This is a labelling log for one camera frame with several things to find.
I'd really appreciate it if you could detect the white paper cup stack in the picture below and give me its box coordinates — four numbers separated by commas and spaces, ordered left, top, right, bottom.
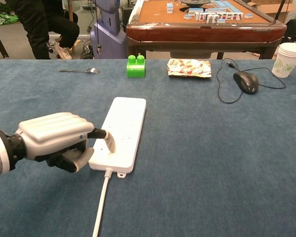
271, 42, 296, 79

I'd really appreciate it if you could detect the white power strip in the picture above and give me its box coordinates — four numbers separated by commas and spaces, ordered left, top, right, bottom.
88, 96, 147, 179

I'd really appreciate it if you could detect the red white snack packet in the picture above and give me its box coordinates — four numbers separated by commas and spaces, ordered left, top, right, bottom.
167, 58, 212, 78

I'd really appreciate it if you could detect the person in black trousers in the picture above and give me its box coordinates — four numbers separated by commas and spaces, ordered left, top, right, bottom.
4, 0, 80, 60

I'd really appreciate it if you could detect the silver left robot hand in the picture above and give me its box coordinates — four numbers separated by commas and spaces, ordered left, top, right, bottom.
14, 112, 116, 173

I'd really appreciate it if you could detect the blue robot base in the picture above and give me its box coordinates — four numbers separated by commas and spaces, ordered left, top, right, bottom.
90, 0, 128, 60

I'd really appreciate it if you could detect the brown mahjong table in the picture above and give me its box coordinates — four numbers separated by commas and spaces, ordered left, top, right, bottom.
125, 0, 288, 60

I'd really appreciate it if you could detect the green fabric pile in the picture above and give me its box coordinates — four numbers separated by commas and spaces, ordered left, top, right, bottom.
0, 11, 19, 26

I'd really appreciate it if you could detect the black computer mouse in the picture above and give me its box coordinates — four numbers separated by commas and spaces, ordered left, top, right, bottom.
233, 72, 259, 95

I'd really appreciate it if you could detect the black wired mouse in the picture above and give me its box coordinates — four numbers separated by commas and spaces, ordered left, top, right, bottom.
216, 58, 287, 104

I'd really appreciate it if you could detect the metal fork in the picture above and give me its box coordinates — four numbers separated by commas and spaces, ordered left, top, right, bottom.
58, 68, 101, 75

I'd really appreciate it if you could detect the row of standing mahjong tiles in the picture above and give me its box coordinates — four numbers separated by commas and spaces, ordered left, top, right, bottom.
194, 11, 244, 22

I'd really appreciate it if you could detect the hanging black cable with plug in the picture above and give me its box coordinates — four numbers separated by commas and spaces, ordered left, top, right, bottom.
94, 0, 102, 54

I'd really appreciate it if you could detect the blue table cloth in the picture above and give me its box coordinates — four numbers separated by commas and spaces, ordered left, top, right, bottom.
0, 59, 296, 237

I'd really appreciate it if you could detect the white cable with plug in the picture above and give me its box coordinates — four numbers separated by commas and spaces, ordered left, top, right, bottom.
92, 167, 113, 237

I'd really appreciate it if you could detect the green toy building block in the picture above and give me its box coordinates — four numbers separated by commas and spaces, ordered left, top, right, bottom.
126, 54, 147, 79

